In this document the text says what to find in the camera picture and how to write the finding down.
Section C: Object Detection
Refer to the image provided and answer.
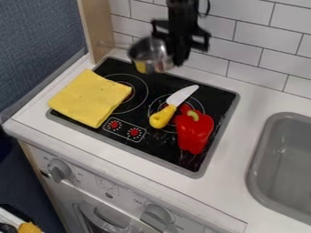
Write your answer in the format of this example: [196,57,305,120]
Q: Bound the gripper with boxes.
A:
[149,18,213,67]

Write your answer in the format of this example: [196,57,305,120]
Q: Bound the silver pot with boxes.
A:
[125,35,176,75]

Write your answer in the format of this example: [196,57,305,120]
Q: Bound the yellow cloth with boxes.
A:
[47,68,134,129]

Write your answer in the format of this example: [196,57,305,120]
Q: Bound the red toy pepper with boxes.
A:
[174,109,216,156]

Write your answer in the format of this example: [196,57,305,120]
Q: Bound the toy stove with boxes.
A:
[45,56,241,179]

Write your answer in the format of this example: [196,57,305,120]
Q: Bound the beige wooden board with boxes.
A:
[76,0,117,65]

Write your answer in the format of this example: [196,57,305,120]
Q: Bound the toy sink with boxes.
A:
[245,111,311,227]

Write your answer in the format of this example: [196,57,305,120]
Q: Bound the yellow handled toy knife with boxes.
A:
[147,84,201,130]

